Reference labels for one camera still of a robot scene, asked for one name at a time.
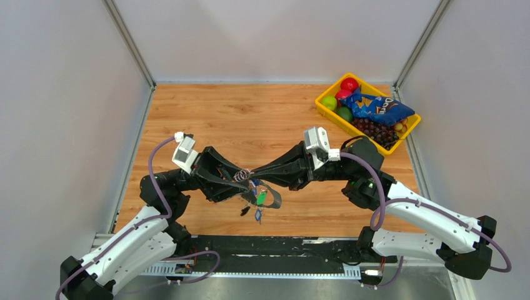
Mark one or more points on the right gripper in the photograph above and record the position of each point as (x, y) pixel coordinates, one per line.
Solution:
(294, 169)

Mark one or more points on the white slotted cable duct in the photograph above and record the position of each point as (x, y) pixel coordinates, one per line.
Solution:
(300, 268)

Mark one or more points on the lime green ball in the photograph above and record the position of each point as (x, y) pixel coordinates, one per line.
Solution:
(329, 102)

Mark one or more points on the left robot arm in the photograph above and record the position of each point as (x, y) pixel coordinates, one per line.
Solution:
(153, 234)

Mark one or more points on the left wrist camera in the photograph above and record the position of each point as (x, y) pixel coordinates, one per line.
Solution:
(184, 155)

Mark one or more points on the yellow plastic bin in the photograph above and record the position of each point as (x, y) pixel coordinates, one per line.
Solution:
(365, 88)

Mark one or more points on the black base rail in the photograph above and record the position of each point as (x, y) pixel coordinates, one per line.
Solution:
(218, 249)

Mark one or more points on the bunch of dark grapes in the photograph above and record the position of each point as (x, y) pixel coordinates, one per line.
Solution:
(383, 135)

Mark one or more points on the dark green ball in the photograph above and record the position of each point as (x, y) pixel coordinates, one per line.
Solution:
(345, 113)

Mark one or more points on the small yellow red fruits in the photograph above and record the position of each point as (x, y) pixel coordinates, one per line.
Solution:
(401, 126)

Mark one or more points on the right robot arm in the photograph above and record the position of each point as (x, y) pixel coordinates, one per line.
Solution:
(403, 223)

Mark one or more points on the silver keyring holder with rings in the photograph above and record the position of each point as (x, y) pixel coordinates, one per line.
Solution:
(273, 201)

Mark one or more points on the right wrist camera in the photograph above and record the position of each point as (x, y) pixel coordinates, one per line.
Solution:
(316, 143)

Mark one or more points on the blue chips bag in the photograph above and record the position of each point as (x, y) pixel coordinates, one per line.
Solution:
(380, 109)

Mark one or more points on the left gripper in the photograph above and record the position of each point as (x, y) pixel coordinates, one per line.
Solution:
(209, 177)

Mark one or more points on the red ball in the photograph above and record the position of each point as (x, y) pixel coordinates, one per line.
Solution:
(349, 84)
(342, 94)

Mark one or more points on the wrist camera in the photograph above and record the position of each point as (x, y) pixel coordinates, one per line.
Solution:
(316, 143)
(184, 155)

